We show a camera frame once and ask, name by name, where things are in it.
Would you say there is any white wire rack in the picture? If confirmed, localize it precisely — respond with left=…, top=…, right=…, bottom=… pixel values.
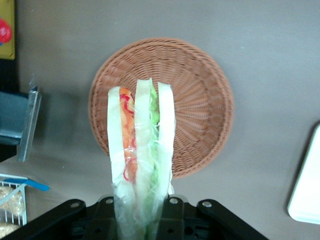
left=0, top=172, right=29, bottom=227

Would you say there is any red emergency stop button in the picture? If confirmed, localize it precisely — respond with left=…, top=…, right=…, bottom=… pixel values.
left=0, top=17, right=13, bottom=45

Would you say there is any cream plastic tray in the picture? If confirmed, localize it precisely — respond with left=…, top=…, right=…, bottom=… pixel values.
left=286, top=121, right=320, bottom=225

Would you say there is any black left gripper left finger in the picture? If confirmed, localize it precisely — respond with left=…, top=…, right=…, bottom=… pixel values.
left=0, top=196, right=118, bottom=240

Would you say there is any grey metal box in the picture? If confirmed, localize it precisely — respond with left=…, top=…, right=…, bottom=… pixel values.
left=0, top=85, right=43, bottom=163

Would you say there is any round brown wicker basket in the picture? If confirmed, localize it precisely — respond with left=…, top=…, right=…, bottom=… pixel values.
left=87, top=37, right=235, bottom=180

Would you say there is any clear wrapped cracker pack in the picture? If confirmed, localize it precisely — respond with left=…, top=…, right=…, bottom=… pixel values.
left=0, top=185, right=26, bottom=216

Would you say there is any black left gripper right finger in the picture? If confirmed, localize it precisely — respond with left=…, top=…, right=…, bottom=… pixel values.
left=159, top=195, right=270, bottom=240

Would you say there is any triangle sandwich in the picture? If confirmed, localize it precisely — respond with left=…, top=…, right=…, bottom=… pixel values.
left=106, top=77, right=178, bottom=240

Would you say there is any black and yellow control box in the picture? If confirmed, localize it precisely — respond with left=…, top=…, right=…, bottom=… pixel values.
left=0, top=0, right=21, bottom=93

